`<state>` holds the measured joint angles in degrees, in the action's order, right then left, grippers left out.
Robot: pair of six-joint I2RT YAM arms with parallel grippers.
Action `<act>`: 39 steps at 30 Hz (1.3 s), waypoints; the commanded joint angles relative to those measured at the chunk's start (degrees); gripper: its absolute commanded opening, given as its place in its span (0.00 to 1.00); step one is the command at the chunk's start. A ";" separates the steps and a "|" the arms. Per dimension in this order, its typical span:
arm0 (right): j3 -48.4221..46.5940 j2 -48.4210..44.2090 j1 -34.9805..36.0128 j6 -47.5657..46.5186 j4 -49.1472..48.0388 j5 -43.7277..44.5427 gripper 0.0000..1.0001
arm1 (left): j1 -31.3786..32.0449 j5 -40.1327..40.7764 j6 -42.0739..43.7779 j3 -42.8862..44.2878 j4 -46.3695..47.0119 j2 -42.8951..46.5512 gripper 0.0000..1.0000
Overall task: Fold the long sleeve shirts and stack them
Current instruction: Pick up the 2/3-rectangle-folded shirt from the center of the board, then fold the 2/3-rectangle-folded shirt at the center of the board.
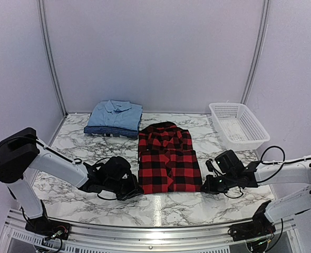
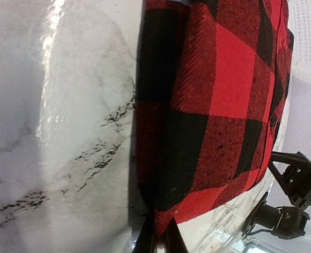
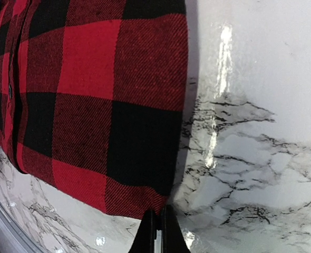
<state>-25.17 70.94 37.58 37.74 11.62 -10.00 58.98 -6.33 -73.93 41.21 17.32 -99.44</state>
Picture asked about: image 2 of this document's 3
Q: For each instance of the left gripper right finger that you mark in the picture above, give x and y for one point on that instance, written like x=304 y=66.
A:
x=173 y=240

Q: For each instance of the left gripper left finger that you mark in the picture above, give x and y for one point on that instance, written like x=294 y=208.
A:
x=146 y=242

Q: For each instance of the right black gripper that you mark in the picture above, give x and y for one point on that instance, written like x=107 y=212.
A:
x=286 y=222

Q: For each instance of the red black plaid shirt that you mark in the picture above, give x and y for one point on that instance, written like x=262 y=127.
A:
x=213 y=81

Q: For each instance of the white plastic basket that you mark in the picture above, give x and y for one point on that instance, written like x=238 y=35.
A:
x=299 y=23

